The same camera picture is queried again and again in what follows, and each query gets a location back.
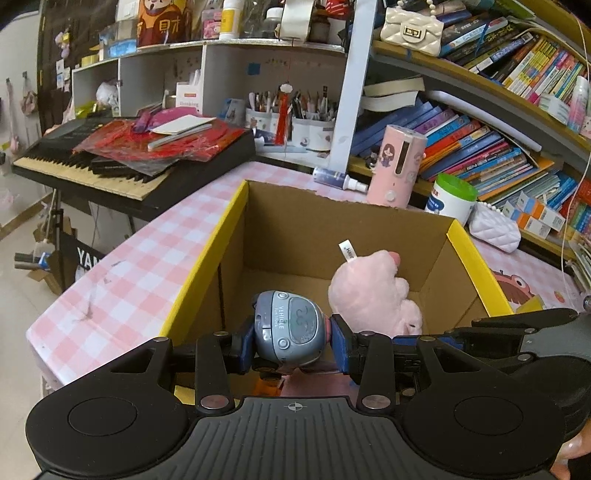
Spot pink plush with orange spikes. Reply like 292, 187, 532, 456
252, 361, 360, 403

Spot grey blue toy car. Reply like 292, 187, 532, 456
253, 290, 329, 374

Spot pink pig plush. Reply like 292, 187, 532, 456
328, 240, 423, 338

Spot pink checkered table mat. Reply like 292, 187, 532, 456
26, 162, 582, 389

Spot yellow cardboard box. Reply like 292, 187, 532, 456
162, 182, 512, 345

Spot white quilted purse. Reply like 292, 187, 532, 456
468, 202, 521, 254

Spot orange white carton lower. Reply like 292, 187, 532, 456
502, 202, 550, 239

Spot orange white carton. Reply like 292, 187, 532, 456
502, 202, 550, 239
516, 192, 565, 232

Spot orange white carton upper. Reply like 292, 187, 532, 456
516, 192, 565, 232

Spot white jar green lid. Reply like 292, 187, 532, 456
425, 173, 478, 226

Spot spray bottle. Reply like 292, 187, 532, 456
312, 167, 369, 194

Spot pink cylinder dispenser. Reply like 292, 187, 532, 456
367, 125, 428, 209

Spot row of books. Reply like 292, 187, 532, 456
351, 95, 562, 206

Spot red packets pile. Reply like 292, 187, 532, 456
72, 107, 254, 176

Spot white pen cup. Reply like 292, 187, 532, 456
308, 120, 335, 152

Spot black electronic keyboard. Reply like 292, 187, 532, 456
12, 117, 254, 221

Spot white shelf unit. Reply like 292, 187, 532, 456
70, 39, 348, 163

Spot cream quilted handbag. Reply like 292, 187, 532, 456
380, 0, 444, 57

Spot fortune god box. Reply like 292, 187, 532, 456
136, 0, 191, 47

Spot white yellow bottle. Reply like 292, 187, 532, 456
219, 0, 245, 40

